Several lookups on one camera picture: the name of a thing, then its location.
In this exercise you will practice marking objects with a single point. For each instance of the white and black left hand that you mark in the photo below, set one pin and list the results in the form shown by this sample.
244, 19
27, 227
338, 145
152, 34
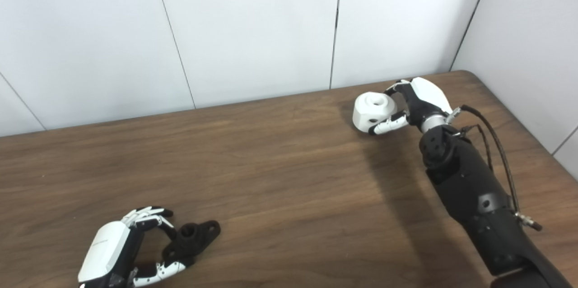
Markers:
104, 252

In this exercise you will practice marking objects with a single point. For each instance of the round white piece with holes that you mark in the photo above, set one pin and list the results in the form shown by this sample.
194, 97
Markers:
368, 114

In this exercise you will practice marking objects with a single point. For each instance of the white and black right hand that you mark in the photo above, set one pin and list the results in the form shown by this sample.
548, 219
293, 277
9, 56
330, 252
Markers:
426, 96

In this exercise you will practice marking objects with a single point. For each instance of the black flanged holder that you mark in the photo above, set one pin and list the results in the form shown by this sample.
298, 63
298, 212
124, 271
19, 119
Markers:
189, 236

